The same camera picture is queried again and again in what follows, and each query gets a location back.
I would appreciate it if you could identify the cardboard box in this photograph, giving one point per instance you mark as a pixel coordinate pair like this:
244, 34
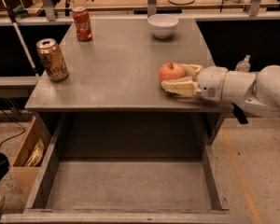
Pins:
26, 175

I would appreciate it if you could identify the grey cabinet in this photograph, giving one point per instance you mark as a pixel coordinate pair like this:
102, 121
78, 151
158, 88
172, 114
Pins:
113, 91

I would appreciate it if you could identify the red coke can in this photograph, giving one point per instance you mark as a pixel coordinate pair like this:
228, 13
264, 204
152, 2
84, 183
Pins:
83, 24

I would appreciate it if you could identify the clear plastic bottle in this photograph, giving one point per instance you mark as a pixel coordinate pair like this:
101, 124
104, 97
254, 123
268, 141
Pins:
244, 65

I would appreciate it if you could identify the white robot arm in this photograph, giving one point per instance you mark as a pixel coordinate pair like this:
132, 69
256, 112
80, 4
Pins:
255, 93

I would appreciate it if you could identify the gold soda can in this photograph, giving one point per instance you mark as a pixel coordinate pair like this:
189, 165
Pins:
52, 59

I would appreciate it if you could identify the grey open drawer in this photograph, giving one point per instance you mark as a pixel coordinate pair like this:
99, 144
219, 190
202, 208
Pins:
128, 168

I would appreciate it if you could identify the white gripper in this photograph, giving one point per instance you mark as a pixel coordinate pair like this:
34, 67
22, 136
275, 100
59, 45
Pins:
211, 82

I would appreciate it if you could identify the snack bag in box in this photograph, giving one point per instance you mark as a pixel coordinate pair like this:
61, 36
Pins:
36, 155

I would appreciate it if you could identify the white ceramic bowl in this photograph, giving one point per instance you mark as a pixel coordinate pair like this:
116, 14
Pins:
162, 25

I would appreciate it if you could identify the white pole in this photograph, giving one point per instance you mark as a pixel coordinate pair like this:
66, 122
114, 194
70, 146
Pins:
23, 44

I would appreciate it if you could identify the red apple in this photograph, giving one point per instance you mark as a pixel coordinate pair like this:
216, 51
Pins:
171, 71

